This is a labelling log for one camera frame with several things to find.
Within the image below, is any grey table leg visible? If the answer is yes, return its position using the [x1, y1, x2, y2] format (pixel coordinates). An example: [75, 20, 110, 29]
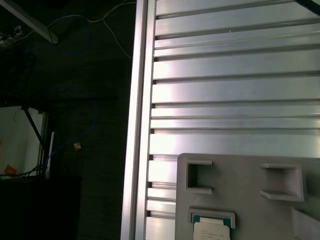
[0, 0, 60, 45]

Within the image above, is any thick black gripper cable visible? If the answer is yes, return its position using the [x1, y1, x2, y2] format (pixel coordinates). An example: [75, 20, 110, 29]
[294, 0, 320, 13]

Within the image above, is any black stand frame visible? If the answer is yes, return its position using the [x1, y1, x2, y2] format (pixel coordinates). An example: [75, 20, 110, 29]
[0, 96, 118, 176]

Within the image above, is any grey parts rack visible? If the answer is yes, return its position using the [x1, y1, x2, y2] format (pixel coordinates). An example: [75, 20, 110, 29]
[174, 152, 320, 240]

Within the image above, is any white panel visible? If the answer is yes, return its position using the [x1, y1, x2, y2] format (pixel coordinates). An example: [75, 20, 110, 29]
[0, 107, 55, 179]

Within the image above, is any white power strip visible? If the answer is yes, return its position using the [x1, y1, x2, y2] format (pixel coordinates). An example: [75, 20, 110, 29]
[0, 24, 27, 48]

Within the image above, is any blue floor cable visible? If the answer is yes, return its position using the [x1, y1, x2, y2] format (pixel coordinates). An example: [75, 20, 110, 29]
[44, 14, 99, 173]

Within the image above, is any black box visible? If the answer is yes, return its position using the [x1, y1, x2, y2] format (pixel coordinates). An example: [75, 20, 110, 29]
[0, 176, 82, 240]

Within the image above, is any CPU with silver lid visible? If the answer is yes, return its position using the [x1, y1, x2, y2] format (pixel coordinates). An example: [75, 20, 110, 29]
[193, 216, 232, 240]

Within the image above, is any white floor cable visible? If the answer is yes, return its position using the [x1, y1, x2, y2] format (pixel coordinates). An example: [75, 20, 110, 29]
[87, 0, 137, 58]

